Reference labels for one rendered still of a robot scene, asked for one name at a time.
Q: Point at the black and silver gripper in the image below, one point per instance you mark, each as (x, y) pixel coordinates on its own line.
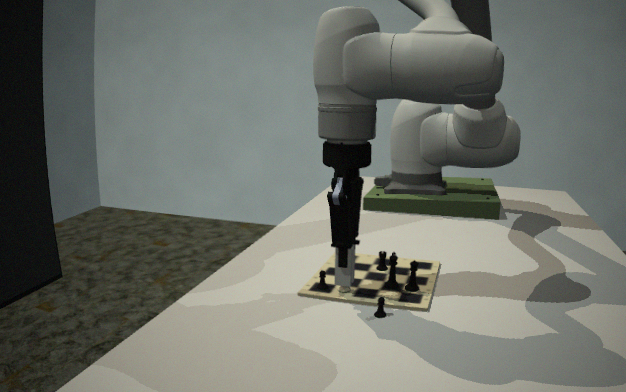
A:
(342, 158)

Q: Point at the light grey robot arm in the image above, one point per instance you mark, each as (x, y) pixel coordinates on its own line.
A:
(437, 62)

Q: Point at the black and cream chessboard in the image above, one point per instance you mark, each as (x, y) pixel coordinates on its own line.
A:
(369, 283)

